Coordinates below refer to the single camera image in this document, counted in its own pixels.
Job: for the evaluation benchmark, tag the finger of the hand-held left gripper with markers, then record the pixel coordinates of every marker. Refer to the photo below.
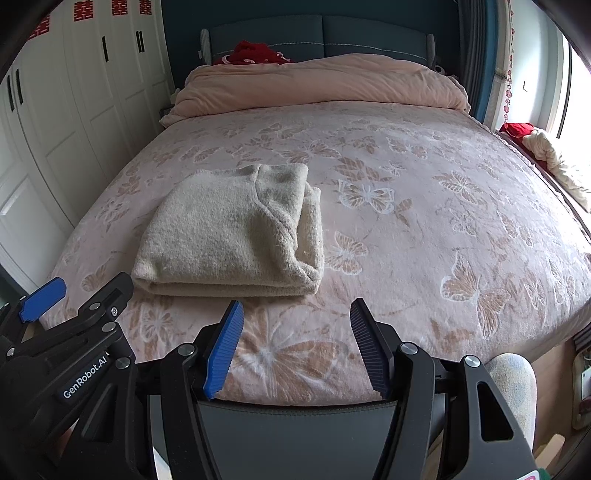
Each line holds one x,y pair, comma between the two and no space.
104,300
44,300

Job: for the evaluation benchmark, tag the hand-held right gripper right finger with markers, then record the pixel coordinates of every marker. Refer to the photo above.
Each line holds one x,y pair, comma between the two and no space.
369,344

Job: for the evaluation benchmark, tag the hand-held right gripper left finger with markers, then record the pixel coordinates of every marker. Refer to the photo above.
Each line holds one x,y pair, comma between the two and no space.
226,344

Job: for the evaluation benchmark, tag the cream knit sweater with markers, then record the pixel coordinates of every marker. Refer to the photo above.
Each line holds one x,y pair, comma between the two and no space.
221,230

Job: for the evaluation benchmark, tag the pink butterfly print blanket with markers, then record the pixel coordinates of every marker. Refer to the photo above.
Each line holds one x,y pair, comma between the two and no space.
438,221

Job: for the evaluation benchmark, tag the person's leg in fuzzy pants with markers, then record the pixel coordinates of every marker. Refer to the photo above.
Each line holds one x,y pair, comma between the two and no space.
512,397

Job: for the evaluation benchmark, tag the white wardrobe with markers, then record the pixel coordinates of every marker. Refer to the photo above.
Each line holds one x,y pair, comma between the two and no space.
69,138

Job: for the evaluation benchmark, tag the pink duvet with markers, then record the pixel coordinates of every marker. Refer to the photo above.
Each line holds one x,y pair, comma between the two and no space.
323,85

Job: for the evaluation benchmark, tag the white crumpled cloth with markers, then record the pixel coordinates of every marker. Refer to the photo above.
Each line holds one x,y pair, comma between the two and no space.
558,161

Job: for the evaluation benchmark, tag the red paper decoration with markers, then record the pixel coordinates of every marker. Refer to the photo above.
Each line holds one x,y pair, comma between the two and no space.
39,26
145,6
81,10
119,7

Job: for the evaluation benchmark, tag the red garment at headboard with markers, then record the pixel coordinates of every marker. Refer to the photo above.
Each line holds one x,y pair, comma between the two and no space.
254,53

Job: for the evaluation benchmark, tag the blue padded headboard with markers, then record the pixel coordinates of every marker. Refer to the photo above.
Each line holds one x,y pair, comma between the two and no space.
360,39

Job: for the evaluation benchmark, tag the grey curtain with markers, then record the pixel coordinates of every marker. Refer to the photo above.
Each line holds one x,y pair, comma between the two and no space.
475,55

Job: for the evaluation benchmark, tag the white lace curtain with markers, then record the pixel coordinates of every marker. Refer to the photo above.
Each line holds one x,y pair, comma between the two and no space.
503,60

